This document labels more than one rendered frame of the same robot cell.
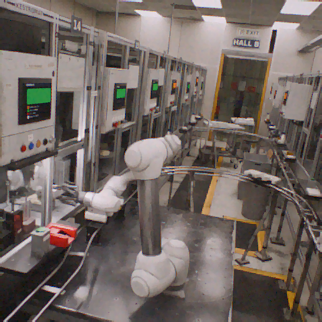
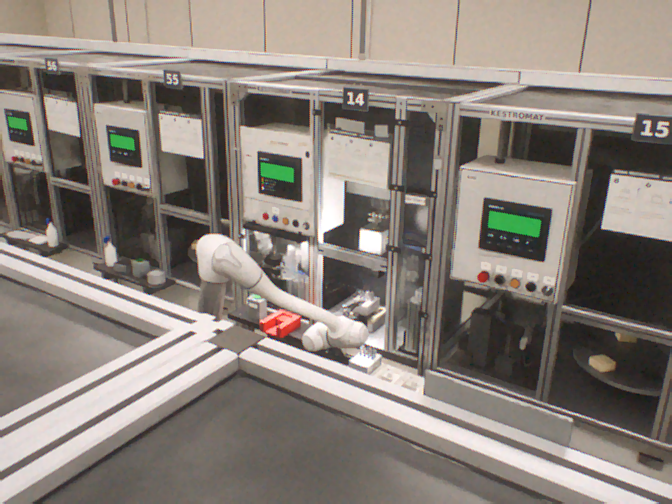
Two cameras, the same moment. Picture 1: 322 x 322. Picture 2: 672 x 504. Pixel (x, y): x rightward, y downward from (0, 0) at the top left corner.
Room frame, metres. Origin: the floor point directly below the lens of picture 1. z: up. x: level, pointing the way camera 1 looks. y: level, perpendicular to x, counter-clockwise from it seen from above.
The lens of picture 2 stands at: (2.85, -1.93, 2.34)
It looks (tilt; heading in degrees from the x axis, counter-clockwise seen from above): 21 degrees down; 111
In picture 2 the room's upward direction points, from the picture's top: 1 degrees clockwise
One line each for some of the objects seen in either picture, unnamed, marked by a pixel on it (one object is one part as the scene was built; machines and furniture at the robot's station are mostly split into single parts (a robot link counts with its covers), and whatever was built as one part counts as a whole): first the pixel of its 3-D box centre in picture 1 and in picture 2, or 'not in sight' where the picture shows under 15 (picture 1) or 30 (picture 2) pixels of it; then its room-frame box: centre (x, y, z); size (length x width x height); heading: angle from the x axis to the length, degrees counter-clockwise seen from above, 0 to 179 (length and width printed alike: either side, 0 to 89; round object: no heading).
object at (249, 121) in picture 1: (240, 136); not in sight; (8.47, -1.94, 0.48); 0.84 x 0.58 x 0.97; 176
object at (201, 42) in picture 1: (152, 76); not in sight; (10.42, 0.49, 1.65); 3.78 x 0.08 x 3.30; 78
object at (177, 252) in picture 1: (173, 260); not in sight; (1.65, -0.14, 0.85); 0.18 x 0.16 x 0.22; 147
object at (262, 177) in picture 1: (261, 178); not in sight; (3.53, -1.12, 0.84); 0.37 x 0.14 x 0.10; 46
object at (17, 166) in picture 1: (34, 157); (274, 230); (1.54, 0.58, 1.37); 0.36 x 0.04 x 0.04; 168
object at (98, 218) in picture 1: (105, 210); (387, 383); (2.20, 0.33, 0.84); 0.36 x 0.14 x 0.10; 168
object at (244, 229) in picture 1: (242, 234); not in sight; (3.86, -1.13, 0.01); 1.00 x 0.55 x 0.01; 168
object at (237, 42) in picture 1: (246, 43); not in sight; (9.85, -1.96, 2.82); 0.75 x 0.04 x 0.25; 78
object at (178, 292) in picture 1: (172, 279); not in sight; (1.67, -0.15, 0.71); 0.22 x 0.18 x 0.06; 168
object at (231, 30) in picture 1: (246, 37); not in sight; (9.91, -1.97, 2.96); 1.23 x 0.08 x 0.68; 78
